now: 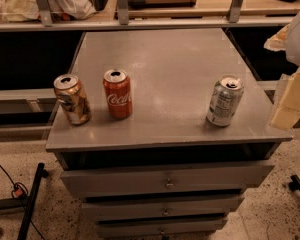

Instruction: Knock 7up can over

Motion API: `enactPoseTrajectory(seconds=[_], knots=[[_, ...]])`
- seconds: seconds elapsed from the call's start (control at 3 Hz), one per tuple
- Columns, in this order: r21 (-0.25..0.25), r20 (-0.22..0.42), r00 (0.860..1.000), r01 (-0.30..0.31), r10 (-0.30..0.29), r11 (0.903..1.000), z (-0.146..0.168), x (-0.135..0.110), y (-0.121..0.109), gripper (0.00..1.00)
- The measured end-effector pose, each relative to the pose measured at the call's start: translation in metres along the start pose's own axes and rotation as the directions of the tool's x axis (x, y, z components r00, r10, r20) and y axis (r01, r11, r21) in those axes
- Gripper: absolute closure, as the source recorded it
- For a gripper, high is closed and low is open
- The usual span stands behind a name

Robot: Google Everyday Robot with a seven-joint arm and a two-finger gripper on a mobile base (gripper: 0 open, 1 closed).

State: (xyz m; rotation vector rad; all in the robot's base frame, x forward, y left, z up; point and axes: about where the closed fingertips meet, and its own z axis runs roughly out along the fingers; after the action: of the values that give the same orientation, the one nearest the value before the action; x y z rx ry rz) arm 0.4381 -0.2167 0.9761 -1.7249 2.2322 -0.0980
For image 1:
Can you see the black stand leg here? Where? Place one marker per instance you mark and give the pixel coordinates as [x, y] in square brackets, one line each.
[41, 172]
[294, 184]

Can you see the green 7up can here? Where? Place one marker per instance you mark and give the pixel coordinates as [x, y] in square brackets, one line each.
[227, 94]

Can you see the black stand leg left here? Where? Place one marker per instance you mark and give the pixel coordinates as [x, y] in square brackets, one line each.
[41, 172]

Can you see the middle grey drawer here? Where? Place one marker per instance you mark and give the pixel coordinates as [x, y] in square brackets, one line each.
[163, 207]

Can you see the metal shelf bracket middle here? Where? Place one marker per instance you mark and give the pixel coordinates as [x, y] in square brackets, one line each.
[123, 12]

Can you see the top grey drawer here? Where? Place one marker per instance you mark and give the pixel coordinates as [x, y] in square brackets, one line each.
[142, 180]

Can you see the metal shelf bracket right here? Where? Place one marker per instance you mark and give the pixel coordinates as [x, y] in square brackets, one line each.
[234, 11]

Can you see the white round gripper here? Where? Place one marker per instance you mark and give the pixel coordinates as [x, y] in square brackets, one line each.
[287, 111]

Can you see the grey drawer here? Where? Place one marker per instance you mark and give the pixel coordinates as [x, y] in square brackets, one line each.
[142, 180]
[160, 227]
[163, 207]

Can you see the grey drawer cabinet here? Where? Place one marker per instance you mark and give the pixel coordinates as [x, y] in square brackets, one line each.
[172, 75]

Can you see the red Coca-Cola can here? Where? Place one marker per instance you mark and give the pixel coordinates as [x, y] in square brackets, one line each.
[117, 88]

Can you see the bottom grey drawer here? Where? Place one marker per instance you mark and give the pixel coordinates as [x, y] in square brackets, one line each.
[160, 227]

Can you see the metal shelf bracket left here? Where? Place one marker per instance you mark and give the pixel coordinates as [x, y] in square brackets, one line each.
[44, 12]

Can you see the gold brown soda can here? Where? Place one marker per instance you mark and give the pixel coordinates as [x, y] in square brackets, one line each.
[72, 97]

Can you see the metal shelf bracket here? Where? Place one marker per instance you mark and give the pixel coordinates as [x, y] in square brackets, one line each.
[234, 11]
[44, 12]
[123, 12]

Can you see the black stand leg right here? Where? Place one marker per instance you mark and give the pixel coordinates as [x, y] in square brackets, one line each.
[294, 184]

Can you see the white cloth on shelf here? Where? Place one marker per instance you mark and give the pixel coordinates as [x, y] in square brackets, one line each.
[27, 10]

